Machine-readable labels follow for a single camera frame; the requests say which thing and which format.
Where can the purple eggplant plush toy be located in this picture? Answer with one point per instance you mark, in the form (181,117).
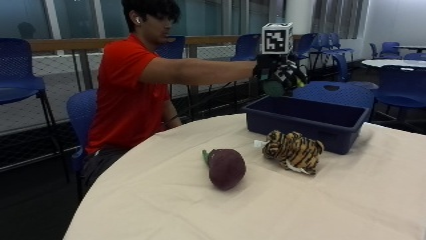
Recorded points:
(227,168)

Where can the black and white plush toy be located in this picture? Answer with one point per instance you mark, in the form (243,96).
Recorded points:
(288,78)

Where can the cream tablecloth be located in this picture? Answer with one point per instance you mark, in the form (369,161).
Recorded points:
(266,196)

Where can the the person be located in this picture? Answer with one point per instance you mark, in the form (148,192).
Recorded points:
(127,100)

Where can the tiger plush toy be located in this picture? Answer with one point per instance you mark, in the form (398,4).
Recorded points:
(294,150)

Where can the blue plastic bin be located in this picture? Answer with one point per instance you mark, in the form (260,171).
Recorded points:
(306,123)

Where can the wooden railing with mesh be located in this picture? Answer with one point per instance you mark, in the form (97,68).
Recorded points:
(61,66)

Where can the white earbud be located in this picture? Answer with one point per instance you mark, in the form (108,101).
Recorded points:
(137,20)

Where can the white round table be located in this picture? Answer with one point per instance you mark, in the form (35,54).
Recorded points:
(393,62)

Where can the blue chair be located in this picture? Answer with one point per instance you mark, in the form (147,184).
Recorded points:
(401,88)
(20,76)
(304,45)
(247,46)
(80,116)
(334,93)
(173,48)
(330,46)
(388,50)

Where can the white marker cube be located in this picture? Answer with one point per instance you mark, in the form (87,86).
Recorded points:
(277,38)

